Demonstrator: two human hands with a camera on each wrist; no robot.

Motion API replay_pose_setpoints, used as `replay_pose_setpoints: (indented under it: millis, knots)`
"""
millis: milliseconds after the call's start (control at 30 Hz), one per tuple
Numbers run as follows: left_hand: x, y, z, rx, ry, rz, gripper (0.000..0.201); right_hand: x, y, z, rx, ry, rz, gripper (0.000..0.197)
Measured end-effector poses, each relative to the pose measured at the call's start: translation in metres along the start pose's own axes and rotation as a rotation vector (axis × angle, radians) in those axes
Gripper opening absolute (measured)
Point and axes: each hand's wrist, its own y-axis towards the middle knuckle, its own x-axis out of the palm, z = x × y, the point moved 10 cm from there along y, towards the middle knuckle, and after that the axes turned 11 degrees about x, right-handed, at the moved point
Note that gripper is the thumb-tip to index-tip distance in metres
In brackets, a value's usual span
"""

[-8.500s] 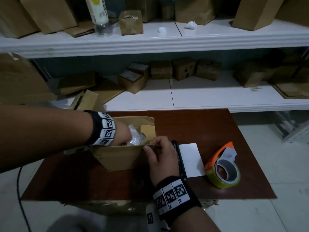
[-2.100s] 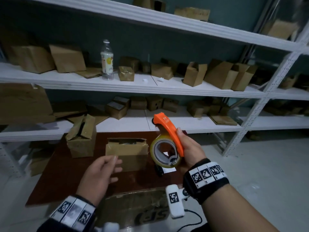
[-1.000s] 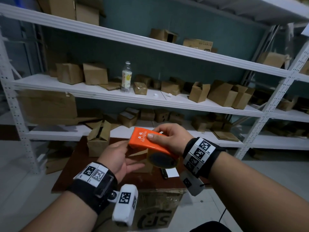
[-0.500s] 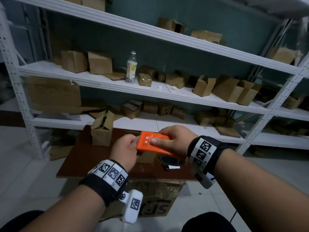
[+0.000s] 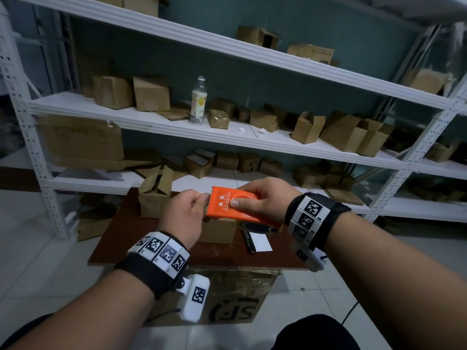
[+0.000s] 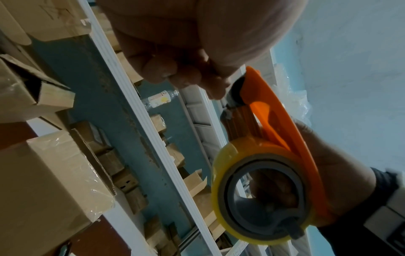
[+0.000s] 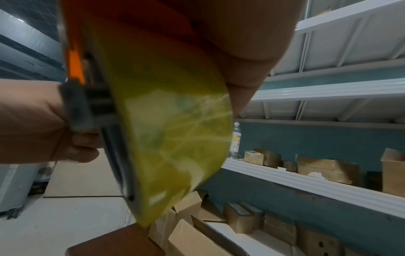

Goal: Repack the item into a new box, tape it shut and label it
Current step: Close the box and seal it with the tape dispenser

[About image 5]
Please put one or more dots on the big open-flap cardboard box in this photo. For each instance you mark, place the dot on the big open-flap cardboard box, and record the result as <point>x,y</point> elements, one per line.
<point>306,131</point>

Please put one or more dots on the green utility knife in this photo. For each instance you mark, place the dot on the green utility knife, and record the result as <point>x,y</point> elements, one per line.
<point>249,244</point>

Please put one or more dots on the small white-labelled cardboard box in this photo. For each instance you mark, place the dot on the small white-labelled cardboard box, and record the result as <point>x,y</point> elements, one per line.
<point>197,167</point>
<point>206,154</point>

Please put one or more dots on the person's right forearm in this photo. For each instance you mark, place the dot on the person's right forearm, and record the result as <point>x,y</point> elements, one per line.
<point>401,287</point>

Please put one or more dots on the small taped brown package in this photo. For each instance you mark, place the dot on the small taped brown package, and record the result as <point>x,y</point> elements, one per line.
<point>219,120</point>

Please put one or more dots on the orange tape dispenser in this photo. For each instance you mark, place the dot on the orange tape dispenser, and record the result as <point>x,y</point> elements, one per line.
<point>222,205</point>

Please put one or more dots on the person's left hand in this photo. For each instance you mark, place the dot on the person's left hand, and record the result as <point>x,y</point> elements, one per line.
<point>182,218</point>

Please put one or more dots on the small flat cardboard piece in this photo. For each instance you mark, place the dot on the small flat cardboard piece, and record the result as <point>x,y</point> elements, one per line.
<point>173,113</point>

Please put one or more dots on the flat cardboard stack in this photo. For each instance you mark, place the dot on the flat cardboard stack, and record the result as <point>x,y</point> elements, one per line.
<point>344,196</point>

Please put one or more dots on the leaning cardboard box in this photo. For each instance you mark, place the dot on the leaning cardboard box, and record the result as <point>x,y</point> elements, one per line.
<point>113,92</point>
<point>151,94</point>

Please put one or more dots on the flat cardboard sheet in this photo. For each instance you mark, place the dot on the flat cardboard sheet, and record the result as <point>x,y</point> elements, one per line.
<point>178,173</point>

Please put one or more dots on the person's left forearm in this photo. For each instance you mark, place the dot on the person's left forearm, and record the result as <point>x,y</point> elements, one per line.
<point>91,317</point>

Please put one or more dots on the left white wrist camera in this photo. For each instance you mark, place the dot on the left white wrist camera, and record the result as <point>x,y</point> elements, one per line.
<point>197,298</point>

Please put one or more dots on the flat printed cardboard box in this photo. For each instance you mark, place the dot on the flat printed cardboard box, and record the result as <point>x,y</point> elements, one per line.
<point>310,52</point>

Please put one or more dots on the left black marker wristband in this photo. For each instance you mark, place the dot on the left black marker wristband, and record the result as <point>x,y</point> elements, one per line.
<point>160,255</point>

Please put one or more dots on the very large cardboard box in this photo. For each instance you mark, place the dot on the very large cardboard box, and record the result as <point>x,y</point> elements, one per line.
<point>341,133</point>
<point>374,140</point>

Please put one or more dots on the black marker wristband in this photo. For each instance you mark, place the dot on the black marker wristband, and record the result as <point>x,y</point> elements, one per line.
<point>317,215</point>
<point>160,255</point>

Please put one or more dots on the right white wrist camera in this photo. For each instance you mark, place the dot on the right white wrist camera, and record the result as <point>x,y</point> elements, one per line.
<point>310,256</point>

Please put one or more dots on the right black marker wristband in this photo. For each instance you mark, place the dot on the right black marker wristband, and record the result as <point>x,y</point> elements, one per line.
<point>317,215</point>

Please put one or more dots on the pale cardboard box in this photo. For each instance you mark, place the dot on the pale cardboard box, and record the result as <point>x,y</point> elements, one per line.
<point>427,81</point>

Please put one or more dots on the person's right hand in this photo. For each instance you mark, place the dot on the person's right hand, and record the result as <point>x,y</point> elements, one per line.
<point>273,196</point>

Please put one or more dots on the folded flat cardboard box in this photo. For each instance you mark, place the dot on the folded flat cardboard box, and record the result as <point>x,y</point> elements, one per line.
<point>142,158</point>

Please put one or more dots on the open-sided cardboard box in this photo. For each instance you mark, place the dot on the open-sided cardboard box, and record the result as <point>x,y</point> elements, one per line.
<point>255,34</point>

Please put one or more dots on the square cardboard box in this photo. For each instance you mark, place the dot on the square cardboard box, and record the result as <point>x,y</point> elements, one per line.
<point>222,106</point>

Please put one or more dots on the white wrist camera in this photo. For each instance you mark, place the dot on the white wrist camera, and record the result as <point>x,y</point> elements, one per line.
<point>310,256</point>
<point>197,298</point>

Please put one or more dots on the cardboard box under shelf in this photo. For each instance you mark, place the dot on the cardboard box under shelf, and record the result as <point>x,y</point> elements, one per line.
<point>93,222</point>

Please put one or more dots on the white paper sheet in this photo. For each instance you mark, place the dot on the white paper sheet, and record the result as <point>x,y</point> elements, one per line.
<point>263,244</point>

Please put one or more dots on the clear plastic bottle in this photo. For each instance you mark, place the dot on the clear plastic bottle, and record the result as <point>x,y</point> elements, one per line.
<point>198,102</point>

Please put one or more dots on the medium cardboard box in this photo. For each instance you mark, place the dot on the medium cardboard box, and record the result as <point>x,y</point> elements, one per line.
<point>304,176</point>

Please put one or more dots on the narrow cardboard box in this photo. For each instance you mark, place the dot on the narrow cardboard box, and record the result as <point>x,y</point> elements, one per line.
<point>242,114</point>

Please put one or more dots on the large flat cardboard box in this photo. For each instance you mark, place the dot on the large flat cardboard box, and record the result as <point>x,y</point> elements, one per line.
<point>80,140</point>

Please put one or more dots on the torn-flap cardboard box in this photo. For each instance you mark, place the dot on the torn-flap cardboard box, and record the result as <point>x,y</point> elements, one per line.
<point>439,153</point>

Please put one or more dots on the small cardboard box dark holes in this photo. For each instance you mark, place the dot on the small cardboard box dark holes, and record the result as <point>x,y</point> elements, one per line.
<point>249,163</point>

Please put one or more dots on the white metal shelf unit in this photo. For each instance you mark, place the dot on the white metal shelf unit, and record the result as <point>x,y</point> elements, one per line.
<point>419,145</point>
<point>182,129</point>

